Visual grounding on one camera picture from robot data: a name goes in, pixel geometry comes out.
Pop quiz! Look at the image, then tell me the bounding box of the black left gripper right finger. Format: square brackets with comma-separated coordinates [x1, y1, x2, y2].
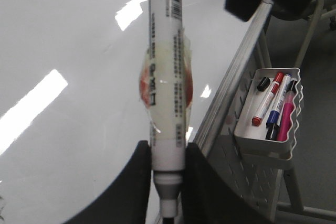
[181, 143, 271, 224]

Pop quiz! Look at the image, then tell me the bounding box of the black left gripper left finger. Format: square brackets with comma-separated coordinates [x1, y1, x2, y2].
[66, 141, 151, 223]

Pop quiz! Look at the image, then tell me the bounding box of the red round magnet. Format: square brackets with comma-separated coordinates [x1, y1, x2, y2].
[139, 57, 193, 109]

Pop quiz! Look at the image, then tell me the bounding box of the white black whiteboard marker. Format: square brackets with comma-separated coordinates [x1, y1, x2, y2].
[148, 0, 186, 219]

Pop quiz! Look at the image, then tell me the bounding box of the blue capped whiteboard marker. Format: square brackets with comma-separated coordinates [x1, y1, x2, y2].
[266, 74, 291, 128]

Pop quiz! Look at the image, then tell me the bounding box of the red capped whiteboard marker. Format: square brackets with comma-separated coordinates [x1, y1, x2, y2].
[251, 72, 284, 126]

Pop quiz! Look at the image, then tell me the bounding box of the white whiteboard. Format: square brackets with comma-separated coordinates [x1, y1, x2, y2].
[0, 0, 266, 224]

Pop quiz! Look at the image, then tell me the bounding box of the white perforated pegboard panel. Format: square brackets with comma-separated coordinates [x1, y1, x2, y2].
[207, 56, 280, 222]

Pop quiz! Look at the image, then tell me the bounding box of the white plastic marker tray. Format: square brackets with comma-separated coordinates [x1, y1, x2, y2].
[234, 68, 303, 170]

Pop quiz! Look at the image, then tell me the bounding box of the pink highlighter marker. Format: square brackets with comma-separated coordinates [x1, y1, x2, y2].
[277, 80, 297, 142]

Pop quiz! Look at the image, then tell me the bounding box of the black marker cap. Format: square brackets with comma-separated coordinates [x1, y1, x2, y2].
[257, 77, 271, 92]

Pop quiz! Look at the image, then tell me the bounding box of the grey aluminium whiteboard frame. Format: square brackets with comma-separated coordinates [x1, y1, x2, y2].
[193, 0, 274, 156]

